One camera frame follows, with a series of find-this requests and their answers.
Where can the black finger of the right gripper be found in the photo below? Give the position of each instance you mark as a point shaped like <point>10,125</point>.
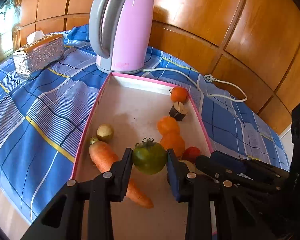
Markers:
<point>230,162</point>
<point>227,177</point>

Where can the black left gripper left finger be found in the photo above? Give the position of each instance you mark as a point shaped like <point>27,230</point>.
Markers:
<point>108,187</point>

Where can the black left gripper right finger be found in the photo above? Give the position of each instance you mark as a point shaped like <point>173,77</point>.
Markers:
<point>188,187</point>

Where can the small red fruit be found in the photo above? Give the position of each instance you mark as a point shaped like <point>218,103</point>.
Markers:
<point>191,153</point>

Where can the orange carrot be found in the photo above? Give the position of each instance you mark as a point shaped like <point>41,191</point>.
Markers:
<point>103,157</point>

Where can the small orange tangerine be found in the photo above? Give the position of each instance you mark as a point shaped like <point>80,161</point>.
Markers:
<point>175,142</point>

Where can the green tomato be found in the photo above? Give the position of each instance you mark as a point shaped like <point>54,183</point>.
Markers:
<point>149,157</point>

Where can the large orange fruit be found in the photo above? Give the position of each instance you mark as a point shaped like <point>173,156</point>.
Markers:
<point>168,124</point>

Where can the yellow-green round fruit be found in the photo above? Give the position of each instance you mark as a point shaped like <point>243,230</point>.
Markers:
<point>105,132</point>

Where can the dark brown cut fruit piece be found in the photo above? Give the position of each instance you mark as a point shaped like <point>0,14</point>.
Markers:
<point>178,111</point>

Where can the orange tangerine with stem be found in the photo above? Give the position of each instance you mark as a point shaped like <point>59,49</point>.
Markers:
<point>179,94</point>

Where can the pink shallow tray box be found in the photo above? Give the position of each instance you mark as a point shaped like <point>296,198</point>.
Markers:
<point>133,106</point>

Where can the blue plaid tablecloth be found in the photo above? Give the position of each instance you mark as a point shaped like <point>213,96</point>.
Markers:
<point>42,120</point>

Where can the silver ornate tissue box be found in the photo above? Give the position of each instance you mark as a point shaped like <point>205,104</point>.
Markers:
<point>39,51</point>

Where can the pink electric kettle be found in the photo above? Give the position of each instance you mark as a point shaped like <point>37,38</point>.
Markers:
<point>119,32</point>

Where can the wooden wall cabinet panels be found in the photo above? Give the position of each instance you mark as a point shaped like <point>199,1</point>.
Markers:
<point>250,46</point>

